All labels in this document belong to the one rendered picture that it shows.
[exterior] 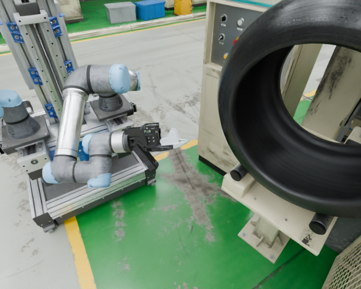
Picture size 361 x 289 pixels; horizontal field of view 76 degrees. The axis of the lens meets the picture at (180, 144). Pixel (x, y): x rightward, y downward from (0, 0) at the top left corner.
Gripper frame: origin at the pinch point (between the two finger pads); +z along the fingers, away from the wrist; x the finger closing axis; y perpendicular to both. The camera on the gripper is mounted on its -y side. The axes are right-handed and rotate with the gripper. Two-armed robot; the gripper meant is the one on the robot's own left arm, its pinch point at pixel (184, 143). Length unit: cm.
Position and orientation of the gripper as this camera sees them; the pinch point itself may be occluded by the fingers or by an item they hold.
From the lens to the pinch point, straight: 79.4
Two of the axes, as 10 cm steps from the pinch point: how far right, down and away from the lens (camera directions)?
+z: 9.9, -0.6, -1.3
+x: 1.0, -3.9, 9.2
